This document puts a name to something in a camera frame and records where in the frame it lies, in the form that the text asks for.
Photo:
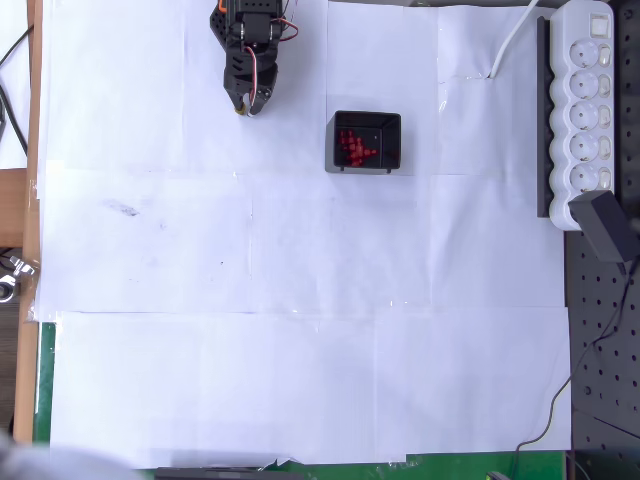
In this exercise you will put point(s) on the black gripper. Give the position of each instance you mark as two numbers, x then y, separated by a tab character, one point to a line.
239	84

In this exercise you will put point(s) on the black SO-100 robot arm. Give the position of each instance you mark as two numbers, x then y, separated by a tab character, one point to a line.
250	10

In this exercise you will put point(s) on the black square bin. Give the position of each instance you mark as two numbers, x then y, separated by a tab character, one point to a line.
335	145

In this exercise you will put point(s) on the brown wooden board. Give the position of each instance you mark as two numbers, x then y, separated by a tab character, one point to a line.
34	100

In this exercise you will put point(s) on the white paper table cover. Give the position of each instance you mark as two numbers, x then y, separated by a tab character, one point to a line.
300	375

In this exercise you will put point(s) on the silver metal clamp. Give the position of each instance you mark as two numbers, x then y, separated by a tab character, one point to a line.
20	265

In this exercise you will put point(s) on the round metal knob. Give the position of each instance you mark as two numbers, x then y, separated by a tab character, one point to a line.
5	291

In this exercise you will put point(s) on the white power strip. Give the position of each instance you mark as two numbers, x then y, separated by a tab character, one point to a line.
582	125

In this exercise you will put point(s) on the green cutting mat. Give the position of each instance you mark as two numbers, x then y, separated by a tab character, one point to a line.
45	375

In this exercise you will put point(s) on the dark ribbed panel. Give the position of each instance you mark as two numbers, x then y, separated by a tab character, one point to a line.
10	360

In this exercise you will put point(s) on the black power adapter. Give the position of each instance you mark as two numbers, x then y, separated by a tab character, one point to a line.
600	225

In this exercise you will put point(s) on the flat black device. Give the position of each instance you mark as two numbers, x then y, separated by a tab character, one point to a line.
225	474

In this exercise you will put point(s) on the blurred grey object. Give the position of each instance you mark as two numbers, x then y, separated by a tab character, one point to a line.
50	460

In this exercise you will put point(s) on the black pegboard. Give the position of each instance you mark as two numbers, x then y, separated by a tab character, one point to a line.
600	350

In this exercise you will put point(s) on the black shelf rail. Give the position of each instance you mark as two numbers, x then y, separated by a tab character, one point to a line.
544	125

